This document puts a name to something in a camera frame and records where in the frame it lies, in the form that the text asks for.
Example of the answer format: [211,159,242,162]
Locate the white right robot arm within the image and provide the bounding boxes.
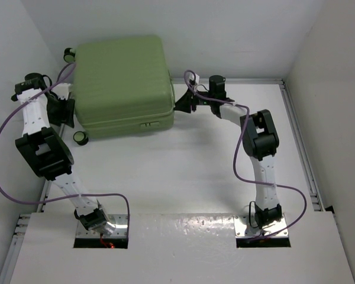
[174,70,282,229]

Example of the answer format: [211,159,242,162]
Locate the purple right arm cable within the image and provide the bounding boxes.
[184,69,308,239]

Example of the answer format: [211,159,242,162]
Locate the green suitcase blue lining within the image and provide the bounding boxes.
[72,35,175,140]

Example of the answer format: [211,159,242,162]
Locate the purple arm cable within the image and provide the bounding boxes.
[184,69,308,239]
[0,62,130,234]

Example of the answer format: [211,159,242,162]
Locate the metal base plate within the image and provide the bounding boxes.
[233,215,289,239]
[75,214,128,238]

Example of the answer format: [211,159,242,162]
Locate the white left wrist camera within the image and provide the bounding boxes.
[53,83,72,101]

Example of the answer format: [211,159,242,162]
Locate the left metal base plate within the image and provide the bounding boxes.
[75,214,128,238]

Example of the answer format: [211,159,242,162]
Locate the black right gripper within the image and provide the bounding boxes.
[174,85,214,114]

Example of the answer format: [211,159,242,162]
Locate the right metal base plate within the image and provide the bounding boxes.
[233,215,289,239]

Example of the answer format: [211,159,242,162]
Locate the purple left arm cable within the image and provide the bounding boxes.
[0,62,130,234]

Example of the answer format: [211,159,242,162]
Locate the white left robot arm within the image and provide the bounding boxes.
[11,73,108,234]

